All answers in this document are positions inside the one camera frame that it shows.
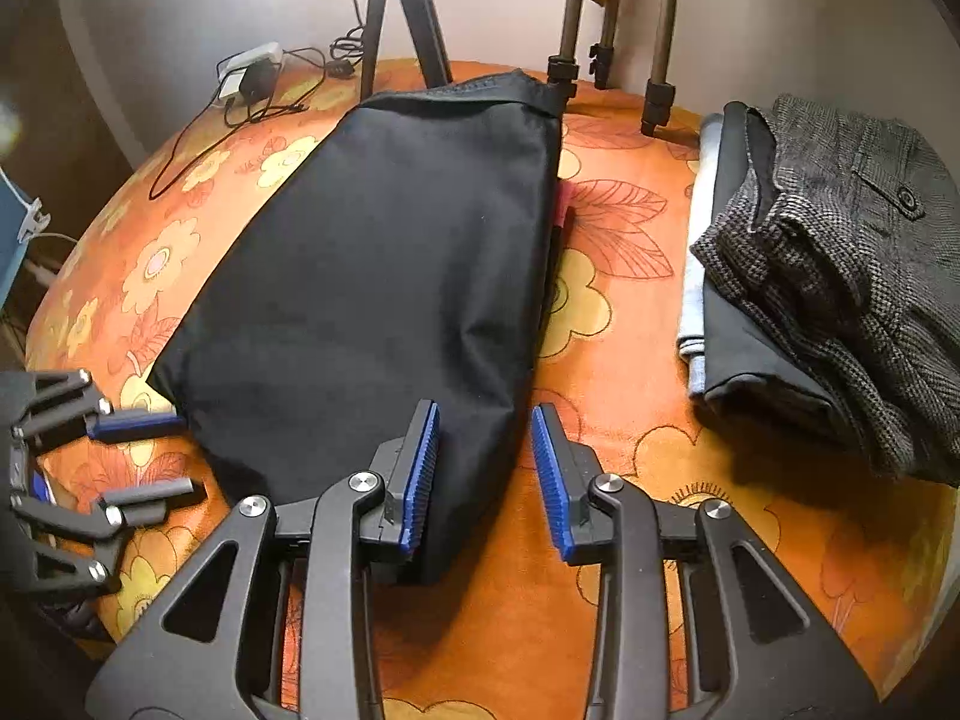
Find orange floral bed cover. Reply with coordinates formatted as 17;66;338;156
22;56;953;720

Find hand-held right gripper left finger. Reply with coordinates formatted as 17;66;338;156
84;399;440;720

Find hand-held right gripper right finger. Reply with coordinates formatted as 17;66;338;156
530;403;882;720

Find black pants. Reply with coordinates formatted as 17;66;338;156
150;69;578;586

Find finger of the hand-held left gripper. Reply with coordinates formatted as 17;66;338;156
11;369;187;443
9;476;209;595

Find white power strip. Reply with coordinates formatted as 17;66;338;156
217;43;284;76

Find white clip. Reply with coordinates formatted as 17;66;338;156
15;199;50;242

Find blue panel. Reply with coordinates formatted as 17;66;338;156
0;165;32;308

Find black power adapter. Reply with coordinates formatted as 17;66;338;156
241;61;277;102

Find grey tweed folded pants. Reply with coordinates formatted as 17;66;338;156
690;94;960;485

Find black folded garment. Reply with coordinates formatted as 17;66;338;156
701;101;845;436

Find black cable with inline switch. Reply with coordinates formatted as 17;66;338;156
326;22;368;83

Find silver tripod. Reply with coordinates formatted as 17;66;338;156
546;0;685;137

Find light grey folded garment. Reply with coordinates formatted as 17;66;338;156
677;112;725;398

